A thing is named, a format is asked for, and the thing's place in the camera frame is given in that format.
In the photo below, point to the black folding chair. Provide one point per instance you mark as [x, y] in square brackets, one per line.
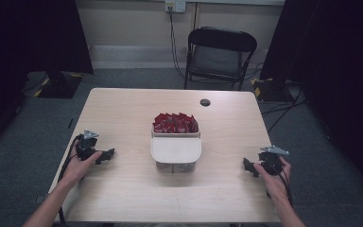
[217, 58]

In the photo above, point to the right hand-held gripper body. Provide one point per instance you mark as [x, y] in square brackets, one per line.
[270, 162]

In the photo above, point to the person's left hand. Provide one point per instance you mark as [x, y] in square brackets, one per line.
[75, 170]

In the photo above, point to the white wall socket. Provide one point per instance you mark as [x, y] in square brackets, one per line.
[175, 5]

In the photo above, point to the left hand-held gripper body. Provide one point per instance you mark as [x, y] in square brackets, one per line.
[86, 146]

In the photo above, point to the black stand base striped tape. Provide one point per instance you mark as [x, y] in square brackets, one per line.
[269, 90]
[61, 86]

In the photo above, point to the pile of red packets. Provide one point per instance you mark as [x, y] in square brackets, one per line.
[176, 123]

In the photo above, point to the person's right hand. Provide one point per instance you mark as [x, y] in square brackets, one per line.
[275, 186]

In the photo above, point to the white container box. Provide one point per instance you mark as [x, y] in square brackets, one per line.
[176, 149]

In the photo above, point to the black curtain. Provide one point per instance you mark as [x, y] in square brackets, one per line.
[337, 63]

